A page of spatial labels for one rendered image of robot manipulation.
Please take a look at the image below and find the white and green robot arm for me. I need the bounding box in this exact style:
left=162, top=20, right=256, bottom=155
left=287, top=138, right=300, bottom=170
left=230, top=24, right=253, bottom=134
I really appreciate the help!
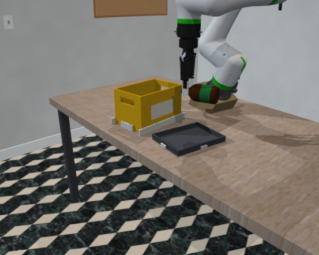
left=174, top=0, right=286, bottom=100

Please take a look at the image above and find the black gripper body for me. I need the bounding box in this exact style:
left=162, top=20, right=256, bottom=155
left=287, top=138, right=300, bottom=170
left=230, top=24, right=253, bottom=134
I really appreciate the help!
left=179, top=38, right=198, bottom=62

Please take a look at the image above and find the yellow crate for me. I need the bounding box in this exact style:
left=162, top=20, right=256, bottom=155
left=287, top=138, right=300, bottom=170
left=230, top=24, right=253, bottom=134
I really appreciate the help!
left=114, top=78, right=182, bottom=133

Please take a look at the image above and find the brown bottle with green label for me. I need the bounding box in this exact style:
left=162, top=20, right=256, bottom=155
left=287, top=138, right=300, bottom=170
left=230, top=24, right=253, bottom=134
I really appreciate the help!
left=189, top=84, right=220, bottom=104

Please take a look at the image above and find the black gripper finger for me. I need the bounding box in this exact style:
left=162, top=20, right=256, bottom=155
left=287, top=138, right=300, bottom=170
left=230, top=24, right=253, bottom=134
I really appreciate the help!
left=179, top=52, right=192, bottom=96
left=189, top=52, right=196, bottom=87

